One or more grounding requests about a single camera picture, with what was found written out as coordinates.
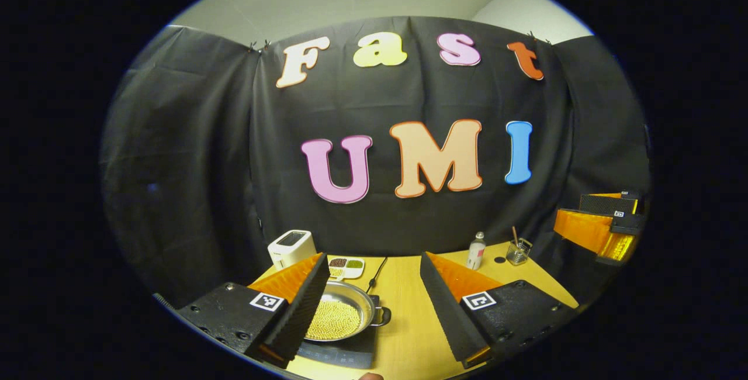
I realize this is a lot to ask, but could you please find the black power cable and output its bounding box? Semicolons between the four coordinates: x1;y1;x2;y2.
366;257;388;294

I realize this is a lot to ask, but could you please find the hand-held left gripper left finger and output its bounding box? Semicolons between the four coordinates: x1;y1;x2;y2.
175;253;331;369

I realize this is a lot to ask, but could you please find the white toaster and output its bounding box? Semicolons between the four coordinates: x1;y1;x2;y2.
267;229;317;270

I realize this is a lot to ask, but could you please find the clear bottle with pink label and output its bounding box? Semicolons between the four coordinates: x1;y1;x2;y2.
466;232;487;271

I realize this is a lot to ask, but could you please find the white divided plate with beans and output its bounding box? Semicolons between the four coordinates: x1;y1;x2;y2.
327;257;366;282

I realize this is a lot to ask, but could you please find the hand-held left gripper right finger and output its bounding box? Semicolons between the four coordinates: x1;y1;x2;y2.
419;251;579;370

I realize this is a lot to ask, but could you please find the steel pot with beans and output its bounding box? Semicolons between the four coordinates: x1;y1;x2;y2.
304;281;392;343

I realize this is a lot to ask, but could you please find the black induction cooktop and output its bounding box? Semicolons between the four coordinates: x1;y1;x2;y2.
296;293;382;370

